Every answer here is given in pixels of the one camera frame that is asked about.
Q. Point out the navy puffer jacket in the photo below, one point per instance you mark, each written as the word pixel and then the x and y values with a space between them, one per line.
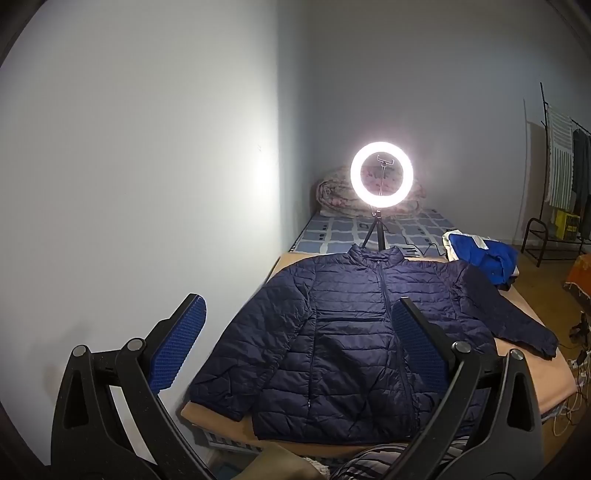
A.
pixel 332 332

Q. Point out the tan blanket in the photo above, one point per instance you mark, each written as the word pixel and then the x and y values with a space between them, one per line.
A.
pixel 531 369

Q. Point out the blue patterned bed sheet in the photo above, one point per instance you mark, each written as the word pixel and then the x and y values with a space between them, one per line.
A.
pixel 323 230

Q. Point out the yellow box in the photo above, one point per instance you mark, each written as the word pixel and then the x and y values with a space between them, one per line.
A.
pixel 567 225

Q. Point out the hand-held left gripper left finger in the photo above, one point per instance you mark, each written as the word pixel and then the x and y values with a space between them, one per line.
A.
pixel 178 341

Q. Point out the floral rolled quilt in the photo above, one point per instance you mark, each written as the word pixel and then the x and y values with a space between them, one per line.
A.
pixel 332 194

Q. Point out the person's striped pants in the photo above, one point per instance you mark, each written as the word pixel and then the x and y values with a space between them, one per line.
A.
pixel 369 461

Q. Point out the white folded cloth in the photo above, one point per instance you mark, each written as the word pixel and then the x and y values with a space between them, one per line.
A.
pixel 449 244

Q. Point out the black tripod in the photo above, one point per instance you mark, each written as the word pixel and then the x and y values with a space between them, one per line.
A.
pixel 376 224

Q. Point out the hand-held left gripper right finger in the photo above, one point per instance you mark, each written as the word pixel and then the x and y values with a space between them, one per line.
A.
pixel 418 341

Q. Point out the black clothes rack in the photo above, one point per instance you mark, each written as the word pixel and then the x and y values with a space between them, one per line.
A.
pixel 545 138

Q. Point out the orange cloth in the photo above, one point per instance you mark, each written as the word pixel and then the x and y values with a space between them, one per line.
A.
pixel 581 277

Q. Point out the blue white jacket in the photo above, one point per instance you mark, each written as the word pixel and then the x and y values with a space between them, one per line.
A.
pixel 489 263

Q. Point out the white power strip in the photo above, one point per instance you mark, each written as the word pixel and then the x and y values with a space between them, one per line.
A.
pixel 582 360

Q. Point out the dark hanging garment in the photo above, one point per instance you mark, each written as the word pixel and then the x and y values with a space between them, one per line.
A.
pixel 582 175

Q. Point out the striped hanging towel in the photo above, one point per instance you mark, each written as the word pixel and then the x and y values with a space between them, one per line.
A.
pixel 559 157

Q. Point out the olive cloth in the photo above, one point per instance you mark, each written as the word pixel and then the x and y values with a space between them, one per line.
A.
pixel 281 464

